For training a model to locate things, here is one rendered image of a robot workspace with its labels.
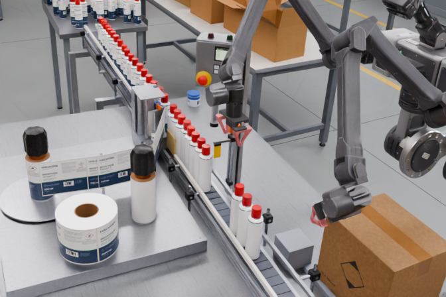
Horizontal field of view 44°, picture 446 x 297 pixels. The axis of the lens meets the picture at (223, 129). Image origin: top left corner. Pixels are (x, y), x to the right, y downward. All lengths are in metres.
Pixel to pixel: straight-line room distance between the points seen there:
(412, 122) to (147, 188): 1.00
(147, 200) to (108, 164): 0.24
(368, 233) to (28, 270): 1.07
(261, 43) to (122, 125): 1.41
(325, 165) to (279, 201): 1.90
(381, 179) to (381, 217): 2.33
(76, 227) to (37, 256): 0.20
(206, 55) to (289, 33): 1.76
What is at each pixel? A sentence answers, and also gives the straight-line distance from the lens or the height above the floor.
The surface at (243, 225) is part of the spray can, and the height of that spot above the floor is 0.98.
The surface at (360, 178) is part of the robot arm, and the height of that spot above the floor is 1.37.
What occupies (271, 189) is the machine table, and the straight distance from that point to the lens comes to 2.34.
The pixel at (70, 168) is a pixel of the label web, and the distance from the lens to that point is 2.11.
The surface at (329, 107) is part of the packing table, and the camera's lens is 4.23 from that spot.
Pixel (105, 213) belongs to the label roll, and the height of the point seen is 1.03.
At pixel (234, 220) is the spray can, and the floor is 0.95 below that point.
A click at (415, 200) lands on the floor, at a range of 3.99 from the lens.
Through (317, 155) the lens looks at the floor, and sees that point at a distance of 4.26.
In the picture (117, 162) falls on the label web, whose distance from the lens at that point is 2.14.
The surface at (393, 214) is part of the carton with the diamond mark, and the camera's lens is 1.83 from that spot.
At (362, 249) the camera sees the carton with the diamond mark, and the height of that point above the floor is 1.10.
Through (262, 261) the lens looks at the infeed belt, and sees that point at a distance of 1.92.
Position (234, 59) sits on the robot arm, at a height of 1.49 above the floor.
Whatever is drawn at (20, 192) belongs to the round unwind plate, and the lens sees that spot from 2.26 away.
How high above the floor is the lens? 2.16
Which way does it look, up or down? 29 degrees down
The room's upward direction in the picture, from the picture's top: 3 degrees clockwise
